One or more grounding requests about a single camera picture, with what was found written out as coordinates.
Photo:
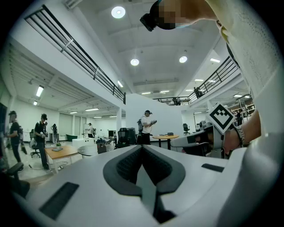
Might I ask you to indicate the short black balcony railing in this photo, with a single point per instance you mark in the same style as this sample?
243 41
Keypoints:
213 79

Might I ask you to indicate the person's right hand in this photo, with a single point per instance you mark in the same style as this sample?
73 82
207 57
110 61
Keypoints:
231 140

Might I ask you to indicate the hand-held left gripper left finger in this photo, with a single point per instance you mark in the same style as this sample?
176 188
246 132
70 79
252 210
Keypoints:
88 177

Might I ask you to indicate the whiteboard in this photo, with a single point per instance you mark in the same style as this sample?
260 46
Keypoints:
85 128

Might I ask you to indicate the silver wristwatch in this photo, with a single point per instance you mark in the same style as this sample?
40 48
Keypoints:
243 135

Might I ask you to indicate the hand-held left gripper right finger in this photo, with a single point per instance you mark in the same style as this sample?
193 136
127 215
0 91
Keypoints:
195 181

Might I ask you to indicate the white office chair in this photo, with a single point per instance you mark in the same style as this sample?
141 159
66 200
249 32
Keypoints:
33 144

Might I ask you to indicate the round wooden table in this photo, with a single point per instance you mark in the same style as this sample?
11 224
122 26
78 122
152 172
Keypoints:
165 136

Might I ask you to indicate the person's head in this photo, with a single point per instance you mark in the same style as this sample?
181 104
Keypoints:
170 15

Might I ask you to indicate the black office chair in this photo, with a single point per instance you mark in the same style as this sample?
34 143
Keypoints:
13 177
186 128
124 137

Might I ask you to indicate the black head-mounted camera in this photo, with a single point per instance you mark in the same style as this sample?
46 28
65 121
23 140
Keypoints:
148 22

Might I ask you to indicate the long black balcony railing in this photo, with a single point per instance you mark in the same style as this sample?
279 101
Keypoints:
73 46

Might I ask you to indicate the tube ceiling light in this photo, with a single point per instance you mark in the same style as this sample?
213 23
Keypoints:
40 91

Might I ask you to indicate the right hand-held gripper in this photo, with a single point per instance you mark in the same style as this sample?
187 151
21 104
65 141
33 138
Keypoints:
220 117

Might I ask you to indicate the round ceiling lamp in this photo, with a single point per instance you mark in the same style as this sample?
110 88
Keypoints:
118 12
183 59
134 62

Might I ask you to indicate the person's right forearm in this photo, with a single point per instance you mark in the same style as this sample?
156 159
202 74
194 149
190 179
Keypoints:
253 128

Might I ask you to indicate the person's white shirt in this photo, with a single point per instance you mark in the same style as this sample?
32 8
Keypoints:
250 44

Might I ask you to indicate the wooden desk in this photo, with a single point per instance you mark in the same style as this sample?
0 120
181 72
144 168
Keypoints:
64 153

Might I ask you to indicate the dark tablet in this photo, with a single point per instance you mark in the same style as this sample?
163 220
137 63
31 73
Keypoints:
57 149

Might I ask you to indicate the green sofa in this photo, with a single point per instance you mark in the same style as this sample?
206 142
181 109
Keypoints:
71 137

